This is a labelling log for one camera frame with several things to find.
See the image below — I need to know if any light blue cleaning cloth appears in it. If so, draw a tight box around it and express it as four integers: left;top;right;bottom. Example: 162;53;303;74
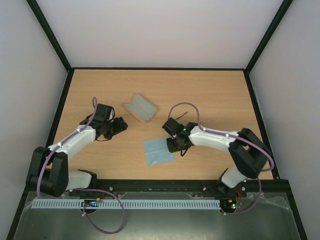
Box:
143;137;175;166

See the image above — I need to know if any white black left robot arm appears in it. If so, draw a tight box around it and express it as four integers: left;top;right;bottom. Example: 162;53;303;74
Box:
26;103;128;197

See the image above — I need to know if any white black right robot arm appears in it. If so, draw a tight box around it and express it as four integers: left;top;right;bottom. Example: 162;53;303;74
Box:
162;118;272;196

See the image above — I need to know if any grey metal front plate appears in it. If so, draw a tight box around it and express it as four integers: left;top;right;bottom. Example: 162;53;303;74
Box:
14;193;300;240

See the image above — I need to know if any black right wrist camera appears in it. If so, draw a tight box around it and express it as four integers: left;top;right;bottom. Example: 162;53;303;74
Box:
162;117;184;137

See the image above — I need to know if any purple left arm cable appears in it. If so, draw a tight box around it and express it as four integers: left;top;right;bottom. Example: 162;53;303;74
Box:
36;96;126;234

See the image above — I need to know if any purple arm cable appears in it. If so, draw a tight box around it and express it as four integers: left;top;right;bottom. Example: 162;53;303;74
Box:
168;101;276;217
36;96;126;234

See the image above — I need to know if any light blue slotted cable duct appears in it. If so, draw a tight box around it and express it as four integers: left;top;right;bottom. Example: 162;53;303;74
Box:
30;199;221;210

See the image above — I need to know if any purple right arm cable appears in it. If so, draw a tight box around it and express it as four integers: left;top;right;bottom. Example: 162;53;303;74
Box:
168;101;276;217

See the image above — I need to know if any black front mounting rail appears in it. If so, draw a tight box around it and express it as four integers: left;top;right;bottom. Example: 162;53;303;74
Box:
70;179;292;199

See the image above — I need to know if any black left corner frame post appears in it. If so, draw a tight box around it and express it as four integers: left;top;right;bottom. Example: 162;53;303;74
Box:
25;0;73;73

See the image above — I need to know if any black corner frame post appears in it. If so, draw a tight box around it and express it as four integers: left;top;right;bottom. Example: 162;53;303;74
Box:
25;0;73;73
244;0;294;73

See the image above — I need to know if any black right corner frame post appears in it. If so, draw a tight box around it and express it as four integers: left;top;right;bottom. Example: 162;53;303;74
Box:
244;0;294;73

